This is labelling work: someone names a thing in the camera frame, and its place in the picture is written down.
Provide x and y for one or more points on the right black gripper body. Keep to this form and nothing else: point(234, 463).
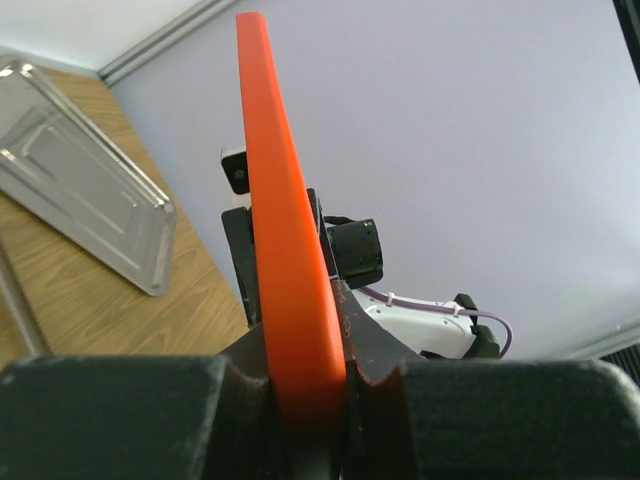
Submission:
point(323, 236)

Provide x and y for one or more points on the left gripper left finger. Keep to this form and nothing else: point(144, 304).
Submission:
point(141, 416)

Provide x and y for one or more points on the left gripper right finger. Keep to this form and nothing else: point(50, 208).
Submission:
point(414, 418)

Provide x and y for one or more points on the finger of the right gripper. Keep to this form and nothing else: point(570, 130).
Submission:
point(238, 229)

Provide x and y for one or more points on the orange box lid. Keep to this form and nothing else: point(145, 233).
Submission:
point(301, 327)

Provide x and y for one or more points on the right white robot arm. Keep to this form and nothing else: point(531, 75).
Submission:
point(453, 329)

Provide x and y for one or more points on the metal tray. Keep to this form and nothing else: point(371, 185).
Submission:
point(58, 164)

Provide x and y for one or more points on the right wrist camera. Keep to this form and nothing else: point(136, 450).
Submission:
point(235, 166)

